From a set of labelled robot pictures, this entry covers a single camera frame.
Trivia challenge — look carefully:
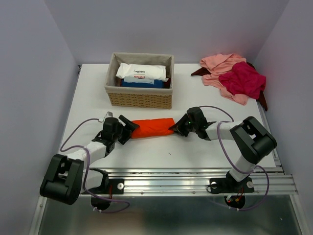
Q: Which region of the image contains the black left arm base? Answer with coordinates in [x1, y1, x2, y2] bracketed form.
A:
[86, 168, 125, 213]

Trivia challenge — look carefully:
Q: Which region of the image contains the white rolled t-shirt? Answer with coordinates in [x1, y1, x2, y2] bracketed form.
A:
[116, 63, 167, 82]

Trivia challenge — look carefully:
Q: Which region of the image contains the dark maroon t-shirt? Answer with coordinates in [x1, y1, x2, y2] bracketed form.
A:
[191, 62, 268, 111]

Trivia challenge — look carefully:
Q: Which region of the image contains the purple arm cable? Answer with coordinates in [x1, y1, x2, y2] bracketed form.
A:
[59, 118, 130, 213]
[199, 105, 270, 212]

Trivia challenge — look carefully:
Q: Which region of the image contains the dark red rolled t-shirt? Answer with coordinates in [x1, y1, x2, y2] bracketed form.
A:
[163, 77, 171, 89]

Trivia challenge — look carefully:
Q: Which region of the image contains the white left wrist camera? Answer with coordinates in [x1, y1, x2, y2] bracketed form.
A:
[104, 112, 113, 119]

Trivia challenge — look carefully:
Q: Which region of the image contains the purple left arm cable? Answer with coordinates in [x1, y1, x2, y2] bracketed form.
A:
[59, 118, 130, 213]

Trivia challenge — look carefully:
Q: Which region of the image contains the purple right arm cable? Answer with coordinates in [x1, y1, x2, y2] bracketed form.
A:
[199, 105, 270, 212]

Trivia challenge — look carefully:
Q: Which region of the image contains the orange t-shirt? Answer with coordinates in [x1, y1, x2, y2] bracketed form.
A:
[131, 118, 175, 139]

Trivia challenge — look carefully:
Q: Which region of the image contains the aluminium mounting rail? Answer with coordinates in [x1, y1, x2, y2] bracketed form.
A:
[39, 167, 299, 197]

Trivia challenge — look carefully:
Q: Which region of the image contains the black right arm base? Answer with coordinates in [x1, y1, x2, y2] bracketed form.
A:
[206, 173, 255, 210]

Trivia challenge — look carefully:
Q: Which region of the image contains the magenta t-shirt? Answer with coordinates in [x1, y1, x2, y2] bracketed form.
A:
[219, 62, 267, 100]

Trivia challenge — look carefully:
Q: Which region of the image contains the blue rolled t-shirt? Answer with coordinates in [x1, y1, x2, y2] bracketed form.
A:
[121, 78, 164, 89]

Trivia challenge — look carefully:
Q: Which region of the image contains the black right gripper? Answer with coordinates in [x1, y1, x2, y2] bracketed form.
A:
[169, 113, 198, 137]

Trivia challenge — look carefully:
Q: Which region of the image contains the woven wicker basket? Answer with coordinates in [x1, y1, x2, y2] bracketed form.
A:
[104, 52, 175, 109]

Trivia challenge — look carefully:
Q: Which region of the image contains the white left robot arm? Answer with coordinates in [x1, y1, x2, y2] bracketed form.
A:
[40, 113, 139, 210]

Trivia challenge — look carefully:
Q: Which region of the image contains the light pink t-shirt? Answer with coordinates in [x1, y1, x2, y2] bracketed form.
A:
[200, 53, 248, 105]

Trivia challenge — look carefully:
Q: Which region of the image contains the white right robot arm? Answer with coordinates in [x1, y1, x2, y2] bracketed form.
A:
[169, 106, 277, 191]

